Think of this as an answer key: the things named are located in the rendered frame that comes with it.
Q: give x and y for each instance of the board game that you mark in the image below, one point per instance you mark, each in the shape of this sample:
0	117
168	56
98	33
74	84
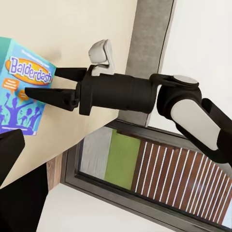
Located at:
20	68

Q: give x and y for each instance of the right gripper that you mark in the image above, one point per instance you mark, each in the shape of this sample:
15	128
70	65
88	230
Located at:
111	91

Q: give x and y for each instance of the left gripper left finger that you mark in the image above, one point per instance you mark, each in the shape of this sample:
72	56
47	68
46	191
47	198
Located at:
12	144

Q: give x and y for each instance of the bed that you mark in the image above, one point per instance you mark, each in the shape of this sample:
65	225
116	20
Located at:
62	32

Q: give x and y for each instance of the door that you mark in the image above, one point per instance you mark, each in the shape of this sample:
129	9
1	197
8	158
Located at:
153	173

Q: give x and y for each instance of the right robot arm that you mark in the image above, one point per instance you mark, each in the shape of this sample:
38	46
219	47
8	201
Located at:
180	99

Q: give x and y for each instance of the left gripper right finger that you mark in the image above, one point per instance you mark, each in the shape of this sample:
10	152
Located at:
224	143

